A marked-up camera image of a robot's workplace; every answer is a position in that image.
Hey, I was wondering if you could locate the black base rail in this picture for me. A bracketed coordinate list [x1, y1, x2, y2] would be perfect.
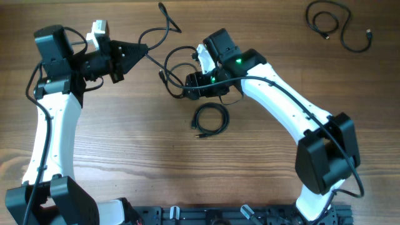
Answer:
[124, 204, 354, 225]

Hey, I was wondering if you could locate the thick black USB cable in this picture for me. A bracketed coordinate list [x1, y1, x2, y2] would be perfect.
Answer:
[137, 1, 201, 99]

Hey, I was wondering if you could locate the thin black coiled cable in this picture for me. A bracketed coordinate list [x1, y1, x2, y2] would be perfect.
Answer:
[190, 102, 231, 139]

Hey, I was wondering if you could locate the thin black USB cable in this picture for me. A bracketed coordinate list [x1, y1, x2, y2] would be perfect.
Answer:
[305, 0, 373, 54]

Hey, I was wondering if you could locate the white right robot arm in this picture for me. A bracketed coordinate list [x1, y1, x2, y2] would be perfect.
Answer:
[185, 29, 361, 224]

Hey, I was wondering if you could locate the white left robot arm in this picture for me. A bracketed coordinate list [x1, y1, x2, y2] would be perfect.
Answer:
[5, 21, 149, 224]

